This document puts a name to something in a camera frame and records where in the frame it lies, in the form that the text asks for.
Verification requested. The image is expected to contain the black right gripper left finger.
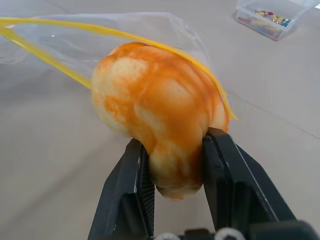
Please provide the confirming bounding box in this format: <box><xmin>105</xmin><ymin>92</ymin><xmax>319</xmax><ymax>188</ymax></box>
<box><xmin>87</xmin><ymin>138</ymin><xmax>157</xmax><ymax>240</ymax></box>

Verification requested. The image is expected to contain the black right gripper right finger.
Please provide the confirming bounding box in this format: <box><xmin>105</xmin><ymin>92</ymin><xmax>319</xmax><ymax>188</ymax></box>
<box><xmin>201</xmin><ymin>126</ymin><xmax>298</xmax><ymax>231</ymax></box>

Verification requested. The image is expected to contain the orange melon bun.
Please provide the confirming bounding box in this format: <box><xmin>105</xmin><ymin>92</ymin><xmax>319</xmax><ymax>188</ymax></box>
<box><xmin>91</xmin><ymin>41</ymin><xmax>230</xmax><ymax>202</ymax></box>

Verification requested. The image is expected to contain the clear yellow-zip plastic bag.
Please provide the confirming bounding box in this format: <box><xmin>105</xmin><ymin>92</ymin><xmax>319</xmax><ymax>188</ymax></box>
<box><xmin>0</xmin><ymin>12</ymin><xmax>241</xmax><ymax>123</ymax></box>

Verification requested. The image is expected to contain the clear plastic box with parts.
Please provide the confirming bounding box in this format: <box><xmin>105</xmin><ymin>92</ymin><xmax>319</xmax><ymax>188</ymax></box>
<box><xmin>234</xmin><ymin>0</ymin><xmax>318</xmax><ymax>42</ymax></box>

